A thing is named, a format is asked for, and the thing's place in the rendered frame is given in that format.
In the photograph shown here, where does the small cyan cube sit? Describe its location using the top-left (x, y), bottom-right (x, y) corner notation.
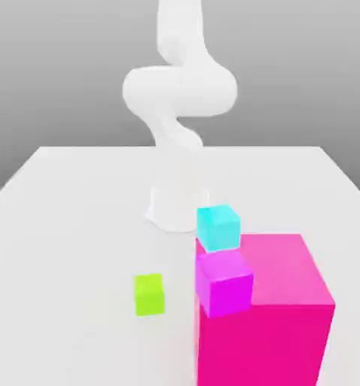
top-left (197, 204), bottom-right (242, 253)

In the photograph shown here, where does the small magenta cube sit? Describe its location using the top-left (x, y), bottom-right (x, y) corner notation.
top-left (195, 249), bottom-right (255, 320)

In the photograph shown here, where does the small lime green cube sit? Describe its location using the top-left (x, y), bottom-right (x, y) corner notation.
top-left (133, 272), bottom-right (166, 317)

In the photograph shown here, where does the large pink box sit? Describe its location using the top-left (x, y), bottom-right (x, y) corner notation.
top-left (194, 233), bottom-right (337, 386)

